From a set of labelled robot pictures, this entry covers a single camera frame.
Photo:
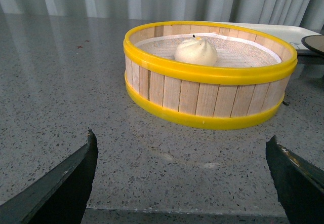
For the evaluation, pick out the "camera left gripper black right finger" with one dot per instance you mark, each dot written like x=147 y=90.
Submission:
x=299 y=184

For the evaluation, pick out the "camera left gripper black left finger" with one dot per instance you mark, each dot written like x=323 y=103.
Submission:
x=61 y=195

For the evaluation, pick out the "brown plate with black rim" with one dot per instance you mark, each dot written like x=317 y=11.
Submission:
x=314 y=43

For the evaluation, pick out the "white steamed bun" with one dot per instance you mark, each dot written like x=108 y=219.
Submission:
x=196 y=50

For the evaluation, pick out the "cream rectangular serving tray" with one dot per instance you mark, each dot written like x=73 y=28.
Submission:
x=291 y=34

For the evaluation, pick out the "yellow rimmed bamboo steamer basket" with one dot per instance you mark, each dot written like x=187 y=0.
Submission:
x=206 y=97

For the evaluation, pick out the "white mesh steamer liner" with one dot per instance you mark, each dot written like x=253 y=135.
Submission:
x=232 y=52

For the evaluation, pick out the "grey pleated curtain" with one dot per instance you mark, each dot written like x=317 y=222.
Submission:
x=304 y=13

